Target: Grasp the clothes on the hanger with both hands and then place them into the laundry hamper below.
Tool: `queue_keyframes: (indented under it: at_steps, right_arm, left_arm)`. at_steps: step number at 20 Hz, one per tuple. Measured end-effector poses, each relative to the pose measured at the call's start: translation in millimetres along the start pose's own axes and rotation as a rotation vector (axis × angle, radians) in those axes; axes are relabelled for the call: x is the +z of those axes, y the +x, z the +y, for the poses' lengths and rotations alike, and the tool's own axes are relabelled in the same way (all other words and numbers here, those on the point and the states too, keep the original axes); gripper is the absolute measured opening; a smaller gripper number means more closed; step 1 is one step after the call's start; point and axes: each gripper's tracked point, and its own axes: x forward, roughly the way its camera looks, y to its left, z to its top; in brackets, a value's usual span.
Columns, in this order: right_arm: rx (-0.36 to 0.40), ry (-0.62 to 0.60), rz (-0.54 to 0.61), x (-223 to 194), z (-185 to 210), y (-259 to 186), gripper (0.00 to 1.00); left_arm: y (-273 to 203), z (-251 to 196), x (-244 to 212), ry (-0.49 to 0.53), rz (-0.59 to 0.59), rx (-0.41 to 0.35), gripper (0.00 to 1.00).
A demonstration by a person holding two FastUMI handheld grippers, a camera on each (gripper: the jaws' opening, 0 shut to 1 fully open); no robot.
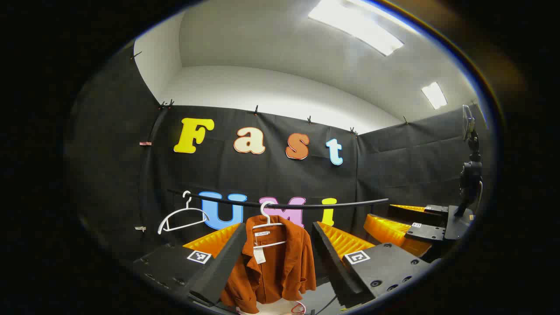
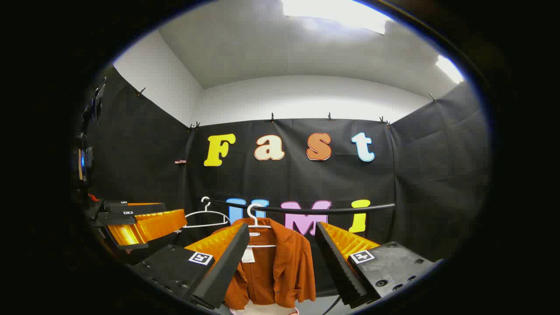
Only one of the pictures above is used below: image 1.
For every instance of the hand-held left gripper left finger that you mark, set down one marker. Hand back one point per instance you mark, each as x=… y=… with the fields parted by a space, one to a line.
x=223 y=267

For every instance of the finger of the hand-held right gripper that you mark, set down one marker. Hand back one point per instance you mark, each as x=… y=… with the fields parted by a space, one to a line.
x=411 y=215
x=385 y=229

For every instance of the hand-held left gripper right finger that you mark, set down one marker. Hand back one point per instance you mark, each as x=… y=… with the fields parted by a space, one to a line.
x=337 y=271

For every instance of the white laundry hamper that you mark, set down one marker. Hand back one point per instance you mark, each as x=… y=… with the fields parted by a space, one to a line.
x=275 y=308

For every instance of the white plastic clothes hanger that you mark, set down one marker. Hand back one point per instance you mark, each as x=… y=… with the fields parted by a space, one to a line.
x=267 y=224
x=188 y=224

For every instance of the small ceiling light panel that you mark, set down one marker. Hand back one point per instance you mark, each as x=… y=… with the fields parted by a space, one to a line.
x=434 y=95

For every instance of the large ceiling light panel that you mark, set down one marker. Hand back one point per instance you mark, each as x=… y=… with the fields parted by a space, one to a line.
x=354 y=26

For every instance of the black clothes rail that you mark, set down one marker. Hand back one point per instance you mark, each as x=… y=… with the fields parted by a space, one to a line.
x=306 y=205

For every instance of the black backdrop frame pole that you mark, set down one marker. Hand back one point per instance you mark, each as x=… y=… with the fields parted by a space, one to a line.
x=146 y=183

